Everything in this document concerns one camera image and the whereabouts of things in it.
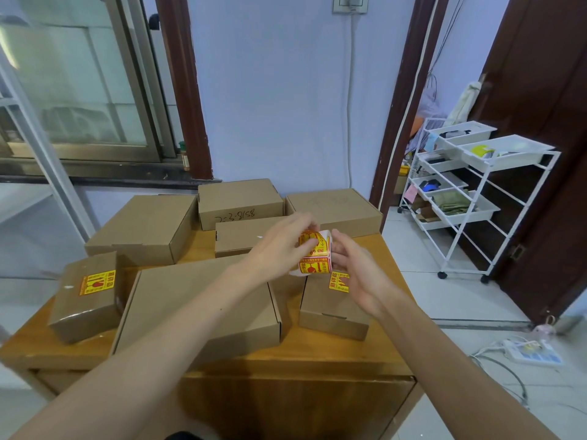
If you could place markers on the dark brown window post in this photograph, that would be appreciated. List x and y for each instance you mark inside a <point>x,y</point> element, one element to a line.
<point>183,87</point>

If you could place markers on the person's right hand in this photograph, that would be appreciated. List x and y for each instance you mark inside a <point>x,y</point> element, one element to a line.
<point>362,279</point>

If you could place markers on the pink sticky note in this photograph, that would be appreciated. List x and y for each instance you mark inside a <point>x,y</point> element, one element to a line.
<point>410,194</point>

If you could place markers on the tape-wrapped cardboard box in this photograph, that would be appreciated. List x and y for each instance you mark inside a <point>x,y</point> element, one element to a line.
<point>87,316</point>

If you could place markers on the small pink floor device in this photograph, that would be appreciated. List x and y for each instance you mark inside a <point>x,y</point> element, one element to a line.
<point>545,332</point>

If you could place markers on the white wall socket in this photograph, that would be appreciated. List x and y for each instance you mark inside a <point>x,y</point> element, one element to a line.
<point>337,10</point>

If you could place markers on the dark stone windowsill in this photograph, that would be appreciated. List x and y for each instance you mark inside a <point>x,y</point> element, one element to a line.
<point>114,171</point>

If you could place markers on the small plain cardboard box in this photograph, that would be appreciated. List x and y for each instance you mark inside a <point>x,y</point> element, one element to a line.
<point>330,320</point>

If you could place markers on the sliding glass window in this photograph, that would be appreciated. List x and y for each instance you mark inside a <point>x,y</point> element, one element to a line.
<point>78,77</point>

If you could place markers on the person's right forearm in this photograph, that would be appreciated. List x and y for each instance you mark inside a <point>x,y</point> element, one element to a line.
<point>458,384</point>

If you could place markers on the white rolling tray cart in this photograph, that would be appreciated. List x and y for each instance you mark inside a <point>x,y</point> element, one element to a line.
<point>509,160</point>

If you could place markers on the person's left hand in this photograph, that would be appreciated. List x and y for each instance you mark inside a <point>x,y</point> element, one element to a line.
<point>275,252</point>

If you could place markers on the person's left leg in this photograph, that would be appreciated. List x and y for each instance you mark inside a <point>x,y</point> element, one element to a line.
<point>183,436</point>

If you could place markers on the wooden cabinet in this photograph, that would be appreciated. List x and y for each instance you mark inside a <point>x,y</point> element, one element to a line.
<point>321,407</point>

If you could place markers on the folded green cloth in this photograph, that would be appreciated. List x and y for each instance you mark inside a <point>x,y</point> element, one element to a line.
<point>451,202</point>

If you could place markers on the dark brown door frame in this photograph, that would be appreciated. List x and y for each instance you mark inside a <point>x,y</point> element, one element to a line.
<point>398,109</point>

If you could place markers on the yellow red label sticker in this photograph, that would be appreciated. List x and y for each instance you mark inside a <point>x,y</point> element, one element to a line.
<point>97,283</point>
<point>338,283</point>

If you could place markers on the grey hanging garment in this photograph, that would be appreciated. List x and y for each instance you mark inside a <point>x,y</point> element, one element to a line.
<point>431,109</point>

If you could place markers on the white power strip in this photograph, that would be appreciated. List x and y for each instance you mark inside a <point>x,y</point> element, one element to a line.
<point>536,357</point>

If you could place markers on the roll of yellow red stickers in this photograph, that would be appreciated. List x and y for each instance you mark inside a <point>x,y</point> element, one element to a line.
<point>314,265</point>

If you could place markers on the dark brown wooden door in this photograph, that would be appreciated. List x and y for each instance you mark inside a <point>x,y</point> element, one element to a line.
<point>550,87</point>

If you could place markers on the white hanging cloth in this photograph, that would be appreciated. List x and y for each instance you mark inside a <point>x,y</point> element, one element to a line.
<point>465,103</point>

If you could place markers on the small orange bottle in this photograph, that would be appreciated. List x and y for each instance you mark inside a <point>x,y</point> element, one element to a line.
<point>185,158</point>

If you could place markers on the blue item in tray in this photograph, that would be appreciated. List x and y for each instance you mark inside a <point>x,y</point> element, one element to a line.
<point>430,186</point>

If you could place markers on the white metal shelf rack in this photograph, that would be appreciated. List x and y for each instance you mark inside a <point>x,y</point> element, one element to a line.
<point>57,178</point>

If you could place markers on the person's left forearm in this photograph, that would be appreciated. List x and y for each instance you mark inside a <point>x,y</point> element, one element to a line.
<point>151,362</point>

